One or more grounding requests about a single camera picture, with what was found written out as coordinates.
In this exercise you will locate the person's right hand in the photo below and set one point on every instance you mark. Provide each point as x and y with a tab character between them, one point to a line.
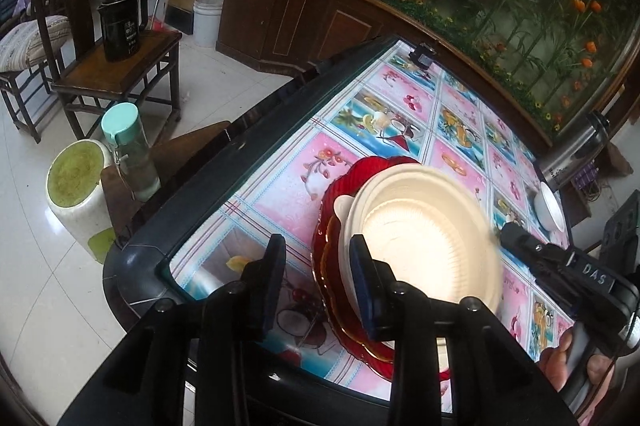
557	365

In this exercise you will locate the wooden armchair with cushion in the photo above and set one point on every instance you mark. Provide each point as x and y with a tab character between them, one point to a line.
31	56

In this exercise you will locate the black jug on stool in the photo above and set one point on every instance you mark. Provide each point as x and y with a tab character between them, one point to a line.
120	25

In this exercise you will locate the stainless steel thermos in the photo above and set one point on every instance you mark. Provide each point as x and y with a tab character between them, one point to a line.
574	151

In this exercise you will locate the white green round stool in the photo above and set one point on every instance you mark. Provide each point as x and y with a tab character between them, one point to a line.
76	197

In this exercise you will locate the small white foam bowl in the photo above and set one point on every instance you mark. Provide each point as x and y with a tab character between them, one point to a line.
548	210

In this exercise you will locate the cream plastic bowl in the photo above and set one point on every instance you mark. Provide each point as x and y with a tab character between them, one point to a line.
430	230

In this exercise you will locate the white plastic bucket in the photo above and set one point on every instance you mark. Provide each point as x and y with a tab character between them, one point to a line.
206	21

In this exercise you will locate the large red glass plate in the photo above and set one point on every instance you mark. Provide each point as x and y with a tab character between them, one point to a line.
337	201

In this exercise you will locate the small black table object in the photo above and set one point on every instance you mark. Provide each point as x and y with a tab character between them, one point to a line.
423	56

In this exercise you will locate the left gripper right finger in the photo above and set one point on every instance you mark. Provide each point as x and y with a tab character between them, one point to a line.
454	364

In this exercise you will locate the mint lid water bottle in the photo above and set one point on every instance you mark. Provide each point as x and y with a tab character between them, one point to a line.
125	136

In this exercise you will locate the wooden sideboard cabinet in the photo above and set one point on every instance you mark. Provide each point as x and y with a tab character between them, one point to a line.
289	36

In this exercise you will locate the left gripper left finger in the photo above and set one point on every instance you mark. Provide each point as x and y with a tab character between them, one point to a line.
143	380

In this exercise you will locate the wooden side stool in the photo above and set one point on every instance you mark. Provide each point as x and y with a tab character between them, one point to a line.
91	85

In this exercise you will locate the colourful printed tablecloth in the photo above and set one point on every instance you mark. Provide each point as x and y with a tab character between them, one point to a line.
389	109

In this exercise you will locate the small red glass plate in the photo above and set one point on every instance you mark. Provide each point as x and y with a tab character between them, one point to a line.
344	320

